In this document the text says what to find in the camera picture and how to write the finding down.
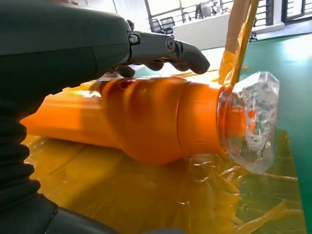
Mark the white counter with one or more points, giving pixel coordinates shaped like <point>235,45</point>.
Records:
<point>202,32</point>

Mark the black office chair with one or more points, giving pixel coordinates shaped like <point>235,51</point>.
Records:
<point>168,25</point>
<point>155,25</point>

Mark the yellow plastic wrapped board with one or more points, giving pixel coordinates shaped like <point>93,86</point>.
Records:
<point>146,193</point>

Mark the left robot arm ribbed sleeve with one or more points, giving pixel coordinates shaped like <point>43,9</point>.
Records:
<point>16,161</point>

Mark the orange bottle with clear cap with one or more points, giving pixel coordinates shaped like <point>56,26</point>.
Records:
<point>151,119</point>

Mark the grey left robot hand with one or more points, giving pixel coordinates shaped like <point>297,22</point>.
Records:
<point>60,45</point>

